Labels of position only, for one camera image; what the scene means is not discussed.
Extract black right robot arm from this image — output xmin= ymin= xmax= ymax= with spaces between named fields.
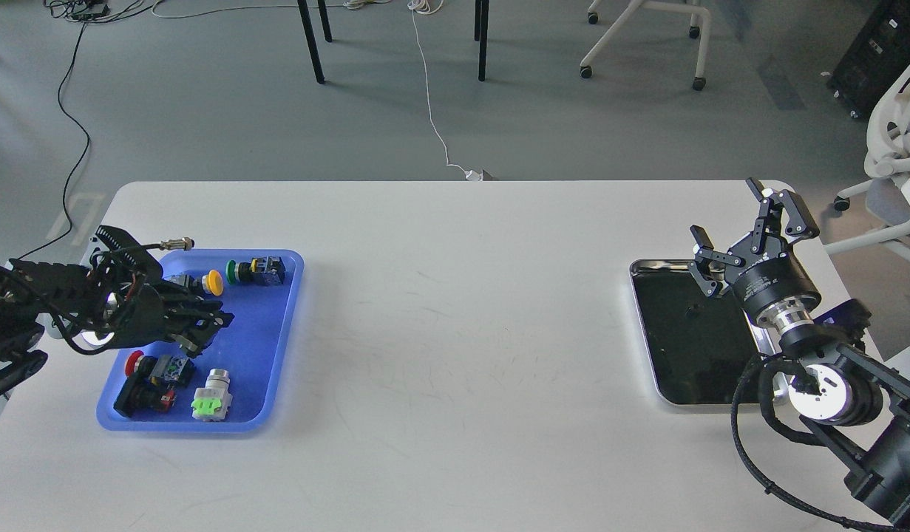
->
xmin=689 ymin=178 xmax=910 ymax=531

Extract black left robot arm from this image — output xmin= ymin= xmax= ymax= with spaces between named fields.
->
xmin=0 ymin=225 xmax=233 ymax=397

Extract red emergency stop button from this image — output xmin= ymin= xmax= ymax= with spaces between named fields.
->
xmin=125 ymin=351 xmax=197 ymax=389

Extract grey switch with green block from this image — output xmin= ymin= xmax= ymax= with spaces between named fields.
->
xmin=190 ymin=368 xmax=233 ymax=422

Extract white office chair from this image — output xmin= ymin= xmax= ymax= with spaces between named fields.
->
xmin=824 ymin=64 xmax=910 ymax=262

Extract white chair base with castors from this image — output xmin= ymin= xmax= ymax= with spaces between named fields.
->
xmin=577 ymin=1 xmax=714 ymax=92

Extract white cable on floor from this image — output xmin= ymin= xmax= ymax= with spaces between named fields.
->
xmin=407 ymin=0 xmax=500 ymax=182

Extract black table legs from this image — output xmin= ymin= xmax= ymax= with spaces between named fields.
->
xmin=297 ymin=0 xmax=491 ymax=84

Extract black cable on floor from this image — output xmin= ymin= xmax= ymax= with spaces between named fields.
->
xmin=0 ymin=0 xmax=152 ymax=259

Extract shiny metal tray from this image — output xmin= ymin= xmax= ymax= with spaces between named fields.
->
xmin=629 ymin=259 xmax=776 ymax=411

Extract black equipment case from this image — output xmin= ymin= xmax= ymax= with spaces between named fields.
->
xmin=827 ymin=1 xmax=910 ymax=119

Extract green push button switch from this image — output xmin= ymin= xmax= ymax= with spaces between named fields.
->
xmin=224 ymin=256 xmax=286 ymax=287

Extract black switch with red part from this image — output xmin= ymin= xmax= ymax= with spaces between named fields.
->
xmin=113 ymin=374 xmax=175 ymax=417

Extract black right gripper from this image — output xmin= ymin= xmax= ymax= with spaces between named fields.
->
xmin=688 ymin=178 xmax=822 ymax=324

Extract yellow push button switch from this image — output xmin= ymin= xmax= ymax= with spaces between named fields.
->
xmin=166 ymin=270 xmax=225 ymax=298

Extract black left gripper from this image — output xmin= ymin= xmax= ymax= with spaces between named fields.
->
xmin=92 ymin=284 xmax=235 ymax=359

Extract blue plastic tray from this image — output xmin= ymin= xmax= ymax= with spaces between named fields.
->
xmin=95 ymin=248 xmax=304 ymax=434

